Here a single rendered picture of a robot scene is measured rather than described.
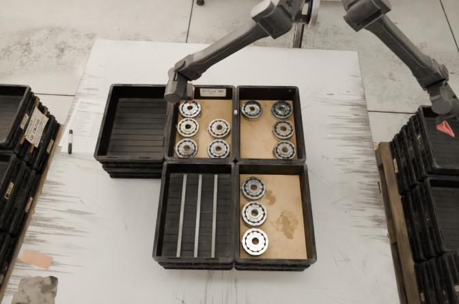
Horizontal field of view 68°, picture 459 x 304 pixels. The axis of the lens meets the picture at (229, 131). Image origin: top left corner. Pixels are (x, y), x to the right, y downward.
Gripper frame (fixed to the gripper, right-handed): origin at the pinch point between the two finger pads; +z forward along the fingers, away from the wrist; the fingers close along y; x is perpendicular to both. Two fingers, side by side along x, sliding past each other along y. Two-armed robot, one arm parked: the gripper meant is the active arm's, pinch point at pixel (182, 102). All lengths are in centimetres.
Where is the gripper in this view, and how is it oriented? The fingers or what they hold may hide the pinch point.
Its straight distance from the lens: 142.7
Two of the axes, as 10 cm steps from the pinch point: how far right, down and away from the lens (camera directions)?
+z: 0.1, 4.8, 8.8
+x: 0.2, -8.8, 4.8
